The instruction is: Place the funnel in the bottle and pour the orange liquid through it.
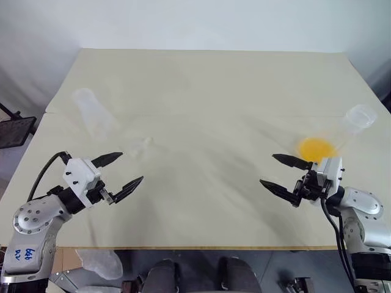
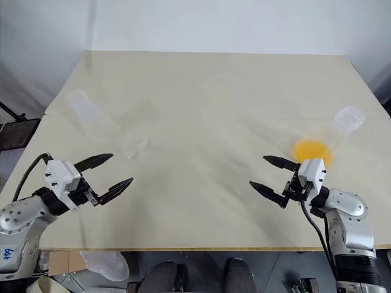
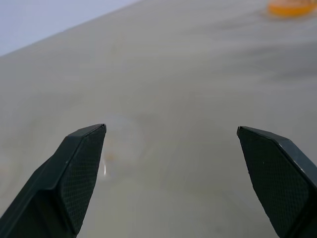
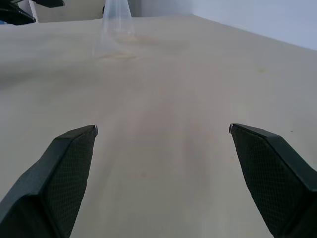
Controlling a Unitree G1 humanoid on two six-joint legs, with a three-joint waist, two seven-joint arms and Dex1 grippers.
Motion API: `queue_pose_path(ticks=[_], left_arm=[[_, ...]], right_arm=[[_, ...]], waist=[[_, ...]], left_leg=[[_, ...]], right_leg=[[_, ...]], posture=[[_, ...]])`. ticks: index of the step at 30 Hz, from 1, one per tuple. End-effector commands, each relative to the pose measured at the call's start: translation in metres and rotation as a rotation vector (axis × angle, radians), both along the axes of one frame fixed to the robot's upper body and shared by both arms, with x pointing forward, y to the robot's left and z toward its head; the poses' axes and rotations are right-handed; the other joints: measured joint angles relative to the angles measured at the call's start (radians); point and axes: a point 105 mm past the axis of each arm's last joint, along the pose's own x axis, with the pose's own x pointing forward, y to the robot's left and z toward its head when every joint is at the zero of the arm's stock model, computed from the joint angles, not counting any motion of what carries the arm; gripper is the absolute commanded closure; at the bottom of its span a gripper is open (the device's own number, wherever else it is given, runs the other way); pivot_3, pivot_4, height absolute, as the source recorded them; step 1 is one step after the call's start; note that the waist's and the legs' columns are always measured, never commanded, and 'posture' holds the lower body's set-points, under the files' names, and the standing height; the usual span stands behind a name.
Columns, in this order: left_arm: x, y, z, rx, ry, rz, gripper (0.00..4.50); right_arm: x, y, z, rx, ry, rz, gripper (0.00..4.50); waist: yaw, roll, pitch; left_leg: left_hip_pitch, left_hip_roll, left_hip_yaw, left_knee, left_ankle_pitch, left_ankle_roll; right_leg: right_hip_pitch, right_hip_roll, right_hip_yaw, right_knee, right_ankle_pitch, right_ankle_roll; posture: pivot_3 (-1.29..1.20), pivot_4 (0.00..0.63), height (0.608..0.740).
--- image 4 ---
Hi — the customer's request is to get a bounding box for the clear conical glass flask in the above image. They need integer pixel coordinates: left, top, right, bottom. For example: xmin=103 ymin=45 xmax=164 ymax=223
xmin=92 ymin=0 xmax=136 ymax=59

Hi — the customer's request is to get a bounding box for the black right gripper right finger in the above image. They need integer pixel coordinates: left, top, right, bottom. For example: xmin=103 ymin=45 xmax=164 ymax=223
xmin=228 ymin=123 xmax=317 ymax=238

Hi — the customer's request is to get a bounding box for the white panel with dark edge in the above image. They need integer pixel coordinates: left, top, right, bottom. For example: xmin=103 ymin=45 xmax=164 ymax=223
xmin=28 ymin=0 xmax=40 ymax=23

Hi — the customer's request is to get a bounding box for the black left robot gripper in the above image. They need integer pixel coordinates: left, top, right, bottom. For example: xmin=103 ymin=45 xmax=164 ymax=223
xmin=0 ymin=0 xmax=65 ymax=26

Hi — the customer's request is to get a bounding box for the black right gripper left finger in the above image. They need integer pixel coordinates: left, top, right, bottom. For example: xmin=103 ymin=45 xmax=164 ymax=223
xmin=0 ymin=124 xmax=99 ymax=238

